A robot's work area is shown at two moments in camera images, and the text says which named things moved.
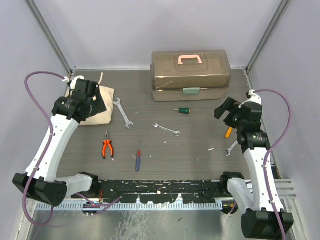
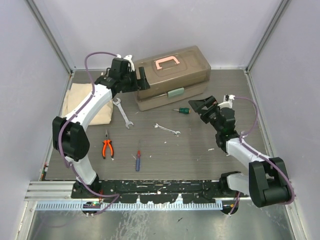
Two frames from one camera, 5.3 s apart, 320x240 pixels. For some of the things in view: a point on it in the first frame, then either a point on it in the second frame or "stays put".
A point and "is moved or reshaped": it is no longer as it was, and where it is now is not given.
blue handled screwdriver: x=138 y=159 stays put
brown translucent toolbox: x=190 y=75 is moved or reshaped
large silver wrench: x=127 y=122 stays put
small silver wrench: x=175 y=132 stays put
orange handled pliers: x=106 y=141 stays put
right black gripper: x=228 y=105 → x=198 y=105
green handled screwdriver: x=183 y=110 stays put
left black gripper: x=98 y=105 → x=141 y=83
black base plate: x=158 y=191 stays put
